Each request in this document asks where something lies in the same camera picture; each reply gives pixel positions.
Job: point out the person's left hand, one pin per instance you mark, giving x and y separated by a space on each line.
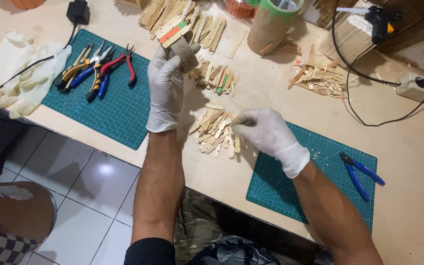
164 88

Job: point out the person's right hand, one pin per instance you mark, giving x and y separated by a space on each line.
271 136

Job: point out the large green cutting mat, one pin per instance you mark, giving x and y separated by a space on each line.
120 110

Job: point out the pile of cut sticks with colours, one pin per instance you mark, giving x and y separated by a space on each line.
215 77

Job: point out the pile of plain cut sticks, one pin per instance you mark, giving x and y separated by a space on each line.
215 132

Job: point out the pile of long wooden sticks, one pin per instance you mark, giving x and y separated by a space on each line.
182 22

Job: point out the pile of wood scraps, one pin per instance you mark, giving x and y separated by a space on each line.
320 79

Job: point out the single wooden stick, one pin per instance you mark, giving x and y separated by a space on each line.
237 45

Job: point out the blue flush cutter pliers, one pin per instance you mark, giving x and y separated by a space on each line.
357 176

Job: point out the cardboard tube with green tape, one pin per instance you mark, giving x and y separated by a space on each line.
271 27

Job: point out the orange pot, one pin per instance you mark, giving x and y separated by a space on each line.
238 8

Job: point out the person's camouflage trousers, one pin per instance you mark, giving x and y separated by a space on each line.
201 224

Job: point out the black power adapter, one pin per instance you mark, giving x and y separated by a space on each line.
78 11

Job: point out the block of stacked wooden sticks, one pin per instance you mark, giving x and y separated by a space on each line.
348 40

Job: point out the pile of white latex gloves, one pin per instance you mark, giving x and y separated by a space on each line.
24 73

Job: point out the white power strip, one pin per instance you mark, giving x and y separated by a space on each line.
416 90

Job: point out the black glue gun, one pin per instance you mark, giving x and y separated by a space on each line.
381 22

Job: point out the person's black sleeve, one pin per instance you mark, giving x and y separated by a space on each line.
149 252

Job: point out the brown round stool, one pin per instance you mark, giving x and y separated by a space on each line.
17 209

